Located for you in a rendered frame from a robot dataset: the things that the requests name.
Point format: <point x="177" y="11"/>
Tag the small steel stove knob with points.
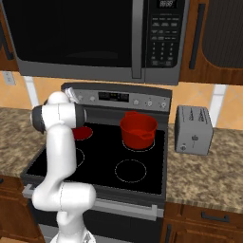
<point x="81" y="97"/>
<point x="163" y="104"/>
<point x="92" y="98"/>
<point x="149" y="102"/>
<point x="136" y="102"/>

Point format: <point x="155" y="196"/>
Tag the black and steel microwave oven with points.
<point x="79" y="34"/>

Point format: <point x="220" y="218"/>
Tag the brown wooden drawer front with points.
<point x="215" y="218"/>

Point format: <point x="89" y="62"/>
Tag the brown wooden base cupboard door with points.
<point x="202" y="235"/>

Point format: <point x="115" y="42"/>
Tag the white wall socket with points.
<point x="9" y="78"/>

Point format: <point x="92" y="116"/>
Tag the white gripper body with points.
<point x="71" y="95"/>

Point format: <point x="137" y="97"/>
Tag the red cooking pot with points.
<point x="138" y="130"/>

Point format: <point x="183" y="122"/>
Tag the brown wooden base cupboard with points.
<point x="15" y="212"/>

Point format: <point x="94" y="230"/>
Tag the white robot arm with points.
<point x="59" y="158"/>

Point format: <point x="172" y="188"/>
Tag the black oven door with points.
<point x="126" y="228"/>

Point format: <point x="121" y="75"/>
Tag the brown glass-front cupboard door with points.
<point x="221" y="38"/>

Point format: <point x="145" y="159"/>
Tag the black and steel stove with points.
<point x="104" y="158"/>

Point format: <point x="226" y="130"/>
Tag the grey toaster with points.
<point x="192" y="133"/>

